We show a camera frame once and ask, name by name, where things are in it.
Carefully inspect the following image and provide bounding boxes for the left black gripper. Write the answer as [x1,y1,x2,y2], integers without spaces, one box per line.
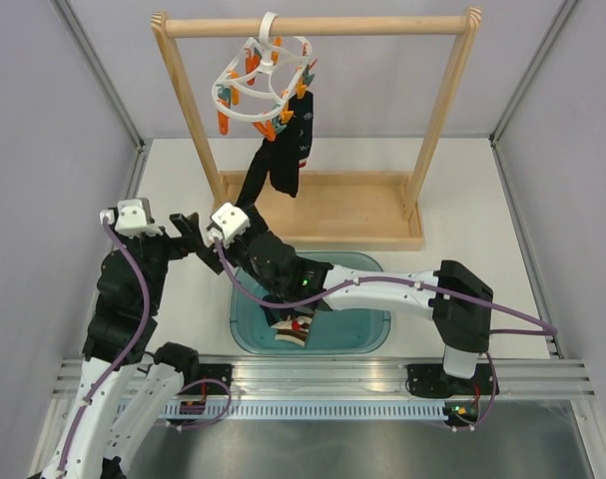
[108,212,204,310]

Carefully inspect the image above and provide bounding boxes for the black sock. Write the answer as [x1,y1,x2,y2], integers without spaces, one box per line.
[267,129,306,198]
[236,139,276,209]

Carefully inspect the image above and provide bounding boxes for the navy patterned sock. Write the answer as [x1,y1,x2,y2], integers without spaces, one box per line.
[261,305,313,327]
[288,91,314,169]

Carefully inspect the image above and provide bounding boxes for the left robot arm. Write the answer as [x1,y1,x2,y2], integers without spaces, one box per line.
[37,209,231,478]

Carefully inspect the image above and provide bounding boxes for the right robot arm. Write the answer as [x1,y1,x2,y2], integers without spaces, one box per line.
[223,206,493,393]

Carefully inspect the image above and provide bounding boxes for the white clip hanger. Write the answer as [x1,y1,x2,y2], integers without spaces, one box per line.
[212,12,317,142]

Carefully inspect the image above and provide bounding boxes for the teal plastic bin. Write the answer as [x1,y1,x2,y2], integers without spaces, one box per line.
[229,251,392,355]

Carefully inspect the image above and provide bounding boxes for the wooden hanging rack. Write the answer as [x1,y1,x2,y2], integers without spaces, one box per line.
[151,7,482,250]

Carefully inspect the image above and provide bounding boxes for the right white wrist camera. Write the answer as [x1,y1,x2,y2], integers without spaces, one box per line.
[206,203,250,247]

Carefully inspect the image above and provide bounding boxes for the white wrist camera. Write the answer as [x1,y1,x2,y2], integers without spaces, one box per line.
[206,203,250,247]
[99,198,164,238]

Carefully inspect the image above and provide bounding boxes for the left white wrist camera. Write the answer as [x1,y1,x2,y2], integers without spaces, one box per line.
[99,198,164,238]

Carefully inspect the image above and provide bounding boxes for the aluminium mounting rail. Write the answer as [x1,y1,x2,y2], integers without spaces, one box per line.
[52,352,597,400]

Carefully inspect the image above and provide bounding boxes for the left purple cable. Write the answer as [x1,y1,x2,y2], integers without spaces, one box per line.
[55,224,233,479]

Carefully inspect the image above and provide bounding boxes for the purple cable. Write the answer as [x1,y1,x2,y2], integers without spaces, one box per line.
[55,224,233,479]
[215,241,558,433]

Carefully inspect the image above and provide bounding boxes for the white slotted cable duct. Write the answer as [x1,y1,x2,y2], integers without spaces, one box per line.
[159,400,448,421]

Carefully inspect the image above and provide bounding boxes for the left aluminium frame post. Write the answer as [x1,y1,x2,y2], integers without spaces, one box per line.
[50,0,148,151]

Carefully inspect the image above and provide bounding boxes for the aluminium frame post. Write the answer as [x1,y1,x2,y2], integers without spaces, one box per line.
[487,0,583,149]
[50,0,148,151]

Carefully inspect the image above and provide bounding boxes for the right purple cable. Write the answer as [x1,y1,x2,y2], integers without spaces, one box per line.
[215,241,558,433]

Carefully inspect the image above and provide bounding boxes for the right aluminium frame post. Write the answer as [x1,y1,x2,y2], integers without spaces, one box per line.
[487,0,583,149]

